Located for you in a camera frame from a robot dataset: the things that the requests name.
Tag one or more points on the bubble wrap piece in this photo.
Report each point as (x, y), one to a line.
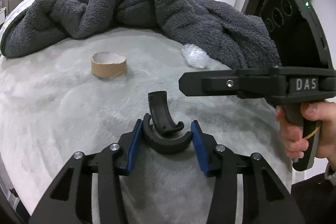
(195, 56)

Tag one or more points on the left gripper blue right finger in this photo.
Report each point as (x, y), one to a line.
(204, 146)

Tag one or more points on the patterned light blue pillow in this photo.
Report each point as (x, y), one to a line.
(13, 14)

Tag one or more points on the brown cardboard tape roll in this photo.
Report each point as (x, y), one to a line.
(108, 64)

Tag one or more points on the dark grey fleece blanket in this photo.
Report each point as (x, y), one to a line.
(226, 34)

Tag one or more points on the black curved plastic piece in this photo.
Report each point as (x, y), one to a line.
(164, 146)

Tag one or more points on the right human hand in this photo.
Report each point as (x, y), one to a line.
(292, 136)

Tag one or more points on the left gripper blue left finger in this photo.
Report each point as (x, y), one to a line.
(130, 143)

